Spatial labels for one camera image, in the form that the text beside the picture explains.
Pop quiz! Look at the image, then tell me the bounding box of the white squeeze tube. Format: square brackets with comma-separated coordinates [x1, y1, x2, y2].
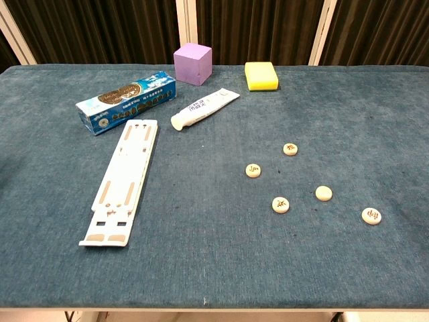
[170, 87, 241, 131]

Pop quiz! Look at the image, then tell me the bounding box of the blue table cloth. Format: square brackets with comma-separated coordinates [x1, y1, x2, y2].
[0, 63, 429, 309]

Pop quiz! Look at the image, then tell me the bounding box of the white folding plastic stand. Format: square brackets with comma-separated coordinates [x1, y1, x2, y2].
[78, 119, 159, 248]

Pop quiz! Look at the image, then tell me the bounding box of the yellow green sponge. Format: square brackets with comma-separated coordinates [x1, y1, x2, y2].
[244, 61, 280, 92]

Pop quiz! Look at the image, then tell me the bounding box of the purple foam cube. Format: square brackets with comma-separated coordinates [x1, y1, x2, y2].
[173, 42, 213, 87]

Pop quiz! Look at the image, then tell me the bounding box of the blue cookie box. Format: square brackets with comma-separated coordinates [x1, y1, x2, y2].
[75, 70, 178, 136]

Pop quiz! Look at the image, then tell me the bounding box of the dark pleated curtain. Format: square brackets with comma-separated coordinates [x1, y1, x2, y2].
[0, 0, 429, 66]

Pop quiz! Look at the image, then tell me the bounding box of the white upright frame post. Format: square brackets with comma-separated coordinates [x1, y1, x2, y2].
[175, 0, 188, 48]
[187, 0, 198, 46]

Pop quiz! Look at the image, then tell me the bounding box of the white table frame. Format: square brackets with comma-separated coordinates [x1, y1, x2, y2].
[0, 307, 429, 322]

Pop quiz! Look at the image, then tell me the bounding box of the white slanted frame post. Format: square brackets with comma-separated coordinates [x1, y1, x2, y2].
[308, 0, 338, 66]
[0, 0, 37, 66]

